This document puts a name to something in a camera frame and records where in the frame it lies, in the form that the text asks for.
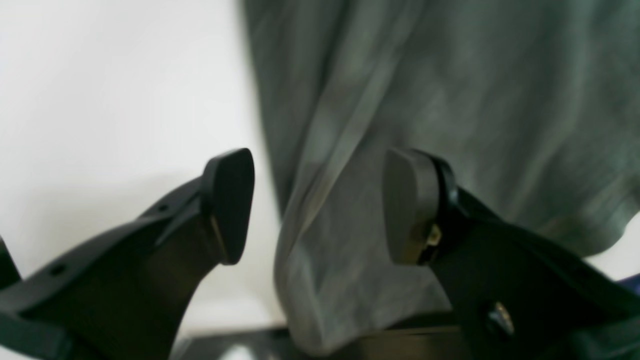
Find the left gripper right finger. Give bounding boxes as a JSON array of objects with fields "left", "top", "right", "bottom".
[{"left": 382, "top": 148, "right": 639, "bottom": 360}]

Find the dark grey t-shirt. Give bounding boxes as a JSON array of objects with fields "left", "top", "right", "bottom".
[{"left": 243, "top": 0, "right": 640, "bottom": 355}]

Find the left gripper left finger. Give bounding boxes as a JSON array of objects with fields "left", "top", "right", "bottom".
[{"left": 0, "top": 148, "right": 255, "bottom": 360}]

